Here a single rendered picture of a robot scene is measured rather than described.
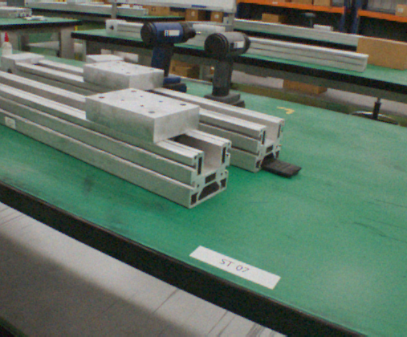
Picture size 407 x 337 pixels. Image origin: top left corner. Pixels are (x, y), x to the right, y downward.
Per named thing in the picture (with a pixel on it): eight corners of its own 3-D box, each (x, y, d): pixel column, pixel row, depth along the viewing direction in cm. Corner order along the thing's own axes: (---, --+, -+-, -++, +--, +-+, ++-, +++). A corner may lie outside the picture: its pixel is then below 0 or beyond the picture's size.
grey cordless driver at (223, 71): (193, 121, 103) (200, 30, 94) (230, 107, 119) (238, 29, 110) (220, 128, 100) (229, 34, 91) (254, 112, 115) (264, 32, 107)
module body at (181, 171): (-47, 103, 104) (-51, 71, 101) (-11, 96, 112) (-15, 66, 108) (189, 209, 62) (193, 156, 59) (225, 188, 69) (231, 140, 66)
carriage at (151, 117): (85, 134, 71) (84, 96, 69) (131, 122, 80) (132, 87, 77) (152, 160, 63) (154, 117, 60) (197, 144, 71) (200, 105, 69)
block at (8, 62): (-6, 87, 122) (-8, 56, 118) (30, 82, 131) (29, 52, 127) (10, 92, 117) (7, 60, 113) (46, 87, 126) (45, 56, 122)
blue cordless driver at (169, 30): (135, 98, 121) (137, 21, 112) (187, 91, 133) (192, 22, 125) (150, 103, 116) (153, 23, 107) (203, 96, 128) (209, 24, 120)
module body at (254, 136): (17, 91, 119) (15, 62, 115) (46, 87, 126) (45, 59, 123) (254, 173, 76) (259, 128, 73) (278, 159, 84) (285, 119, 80)
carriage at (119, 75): (83, 92, 99) (83, 64, 96) (116, 86, 107) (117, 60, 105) (128, 106, 91) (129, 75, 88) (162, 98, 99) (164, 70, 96)
